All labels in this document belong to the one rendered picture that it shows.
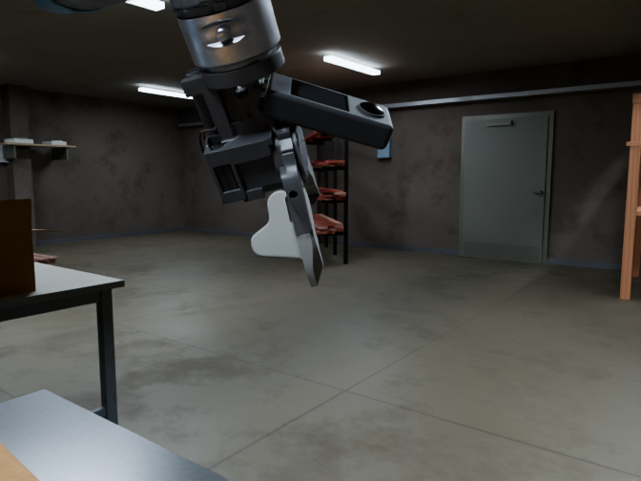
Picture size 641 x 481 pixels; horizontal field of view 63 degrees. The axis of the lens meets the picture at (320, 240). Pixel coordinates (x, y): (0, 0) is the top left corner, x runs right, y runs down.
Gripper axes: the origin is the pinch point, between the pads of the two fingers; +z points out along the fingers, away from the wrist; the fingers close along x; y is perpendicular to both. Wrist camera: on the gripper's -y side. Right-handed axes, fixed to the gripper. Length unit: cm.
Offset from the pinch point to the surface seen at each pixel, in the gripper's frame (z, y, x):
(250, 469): 166, 69, -84
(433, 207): 458, -101, -686
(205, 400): 190, 108, -146
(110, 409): 142, 130, -109
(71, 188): 350, 555, -859
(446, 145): 371, -140, -722
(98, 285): 89, 116, -132
